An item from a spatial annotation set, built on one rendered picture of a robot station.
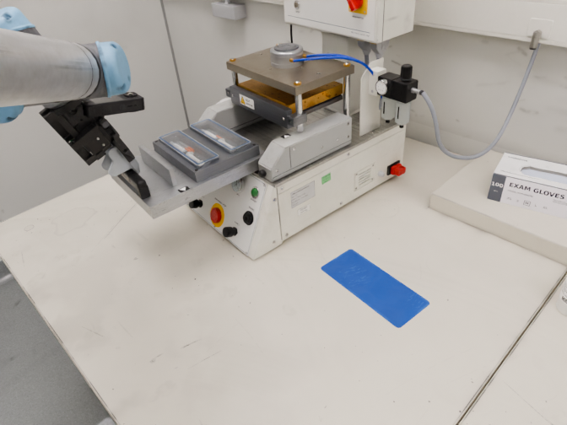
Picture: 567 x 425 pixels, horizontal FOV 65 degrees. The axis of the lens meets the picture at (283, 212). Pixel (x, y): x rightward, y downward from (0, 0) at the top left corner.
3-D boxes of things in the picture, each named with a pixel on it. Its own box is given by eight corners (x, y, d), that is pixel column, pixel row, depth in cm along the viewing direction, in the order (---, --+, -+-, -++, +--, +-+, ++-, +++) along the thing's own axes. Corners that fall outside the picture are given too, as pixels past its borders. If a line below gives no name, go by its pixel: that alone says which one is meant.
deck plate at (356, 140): (320, 88, 142) (320, 85, 142) (408, 120, 120) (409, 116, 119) (195, 138, 121) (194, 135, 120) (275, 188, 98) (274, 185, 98)
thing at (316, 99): (289, 80, 124) (287, 45, 118) (347, 100, 109) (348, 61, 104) (239, 99, 115) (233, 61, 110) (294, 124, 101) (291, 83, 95)
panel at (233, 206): (186, 204, 125) (199, 140, 119) (248, 256, 106) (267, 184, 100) (180, 204, 124) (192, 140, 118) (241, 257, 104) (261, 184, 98)
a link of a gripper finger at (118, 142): (121, 158, 91) (94, 126, 85) (128, 152, 92) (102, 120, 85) (131, 165, 88) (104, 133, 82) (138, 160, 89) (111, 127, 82)
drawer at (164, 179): (219, 137, 118) (214, 110, 113) (270, 167, 103) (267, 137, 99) (112, 181, 104) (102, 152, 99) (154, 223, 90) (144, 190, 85)
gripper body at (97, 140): (78, 155, 89) (34, 108, 80) (112, 128, 91) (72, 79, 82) (92, 169, 84) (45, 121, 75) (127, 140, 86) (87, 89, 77)
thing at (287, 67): (300, 70, 129) (298, 23, 121) (384, 98, 109) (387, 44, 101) (230, 95, 117) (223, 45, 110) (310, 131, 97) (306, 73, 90)
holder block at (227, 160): (213, 127, 114) (211, 118, 112) (260, 154, 101) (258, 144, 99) (154, 151, 106) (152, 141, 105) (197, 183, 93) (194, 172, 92)
